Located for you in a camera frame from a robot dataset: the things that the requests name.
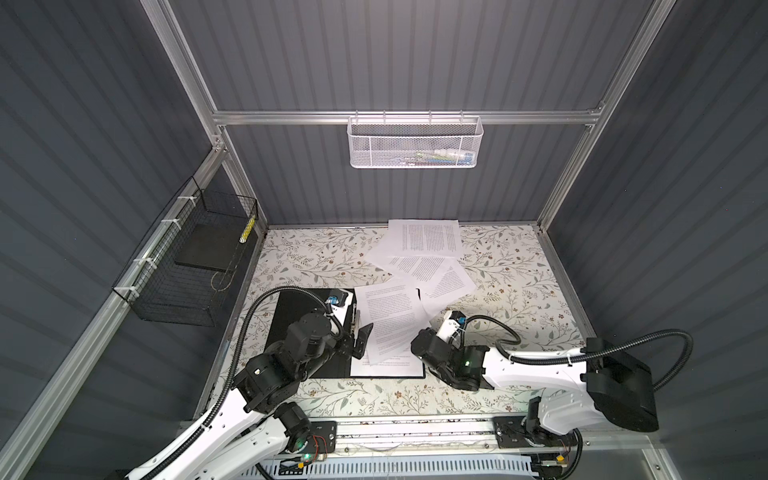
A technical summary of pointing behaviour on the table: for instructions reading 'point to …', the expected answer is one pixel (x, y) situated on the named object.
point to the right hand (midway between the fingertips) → (415, 335)
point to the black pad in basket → (210, 246)
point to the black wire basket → (184, 270)
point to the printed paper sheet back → (420, 238)
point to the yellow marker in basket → (243, 238)
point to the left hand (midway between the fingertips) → (355, 318)
